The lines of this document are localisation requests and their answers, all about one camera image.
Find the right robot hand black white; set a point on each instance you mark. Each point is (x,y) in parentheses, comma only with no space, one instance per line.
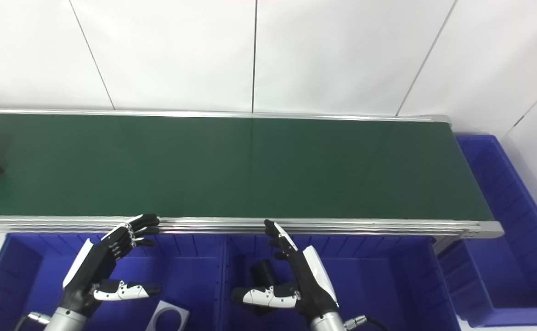
(316,285)

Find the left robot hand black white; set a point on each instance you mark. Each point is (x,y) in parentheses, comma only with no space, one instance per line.
(91,266)

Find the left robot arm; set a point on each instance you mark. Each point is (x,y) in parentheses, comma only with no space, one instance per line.
(64,322)

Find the green conveyor belt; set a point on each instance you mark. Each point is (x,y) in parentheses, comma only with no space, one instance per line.
(250,165)
(341,225)

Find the blue plastic bin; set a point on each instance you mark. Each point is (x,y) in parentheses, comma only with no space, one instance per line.
(502,276)
(190,276)
(387,285)

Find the grey square plate round hole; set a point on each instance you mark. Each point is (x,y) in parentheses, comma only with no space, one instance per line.
(161,305)

